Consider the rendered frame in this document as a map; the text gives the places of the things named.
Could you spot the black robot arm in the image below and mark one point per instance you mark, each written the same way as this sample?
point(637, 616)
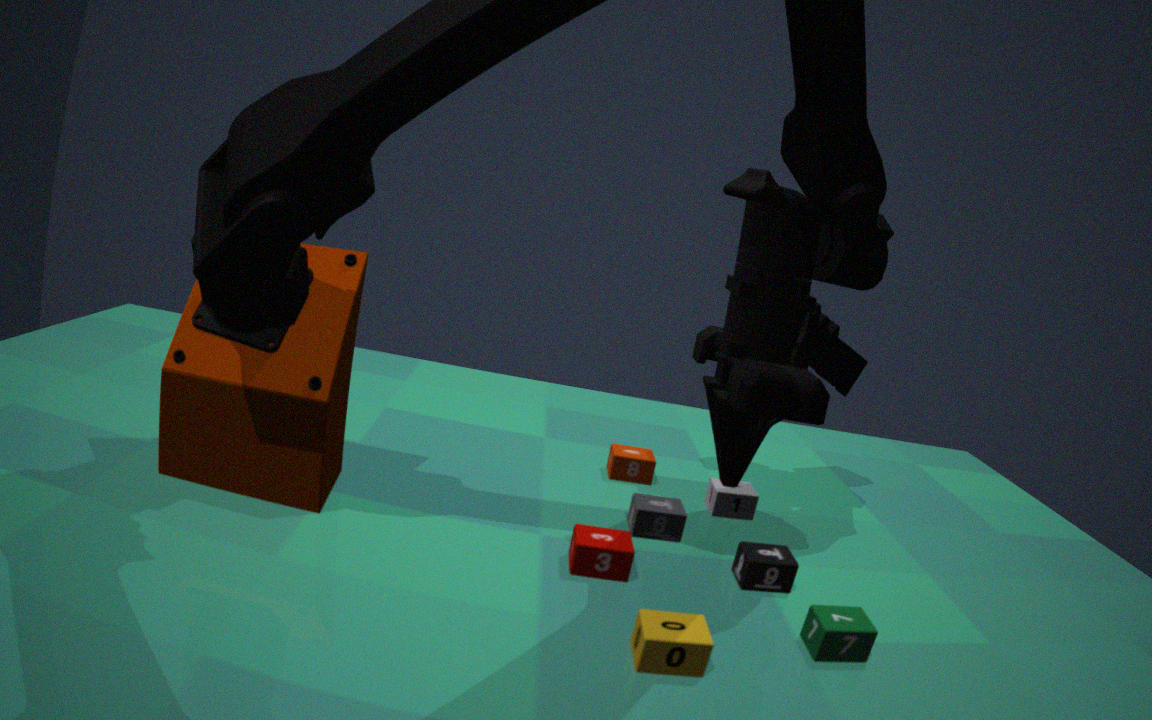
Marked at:
point(299, 158)

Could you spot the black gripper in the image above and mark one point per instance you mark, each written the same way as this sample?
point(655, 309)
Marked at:
point(754, 388)

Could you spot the yellow block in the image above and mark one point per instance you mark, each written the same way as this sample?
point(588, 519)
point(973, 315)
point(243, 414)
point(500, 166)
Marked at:
point(671, 643)

